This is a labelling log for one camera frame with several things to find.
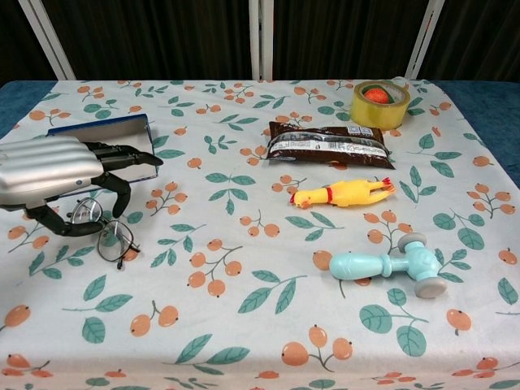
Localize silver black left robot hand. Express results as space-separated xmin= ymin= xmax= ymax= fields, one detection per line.
xmin=0 ymin=136 xmax=163 ymax=236

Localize brown snack packet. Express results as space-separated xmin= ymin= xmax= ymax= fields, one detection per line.
xmin=266 ymin=120 xmax=396 ymax=170

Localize clear packing tape roll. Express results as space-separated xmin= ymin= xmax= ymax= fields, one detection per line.
xmin=350 ymin=80 xmax=412 ymax=132

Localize orange toy fruit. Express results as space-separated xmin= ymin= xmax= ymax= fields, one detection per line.
xmin=362 ymin=85 xmax=394 ymax=106

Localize blue grey cardboard tray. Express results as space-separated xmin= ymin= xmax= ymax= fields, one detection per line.
xmin=46 ymin=113 xmax=159 ymax=200

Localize black pleated curtain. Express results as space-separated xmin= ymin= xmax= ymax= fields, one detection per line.
xmin=422 ymin=0 xmax=520 ymax=82
xmin=271 ymin=0 xmax=427 ymax=81
xmin=0 ymin=0 xmax=62 ymax=85
xmin=40 ymin=0 xmax=253 ymax=81

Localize yellow rubber chicken toy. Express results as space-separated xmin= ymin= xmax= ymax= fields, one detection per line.
xmin=288 ymin=176 xmax=396 ymax=210

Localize white frame post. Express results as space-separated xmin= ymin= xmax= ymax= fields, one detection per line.
xmin=248 ymin=0 xmax=275 ymax=81
xmin=18 ymin=0 xmax=76 ymax=80
xmin=404 ymin=0 xmax=446 ymax=80

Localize wire-rim eyeglasses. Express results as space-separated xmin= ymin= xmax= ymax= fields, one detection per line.
xmin=67 ymin=197 xmax=141 ymax=270

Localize floral print tablecloth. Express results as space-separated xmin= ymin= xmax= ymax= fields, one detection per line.
xmin=0 ymin=79 xmax=520 ymax=390

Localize teal toy hammer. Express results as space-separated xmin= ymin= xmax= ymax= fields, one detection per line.
xmin=328 ymin=232 xmax=449 ymax=301

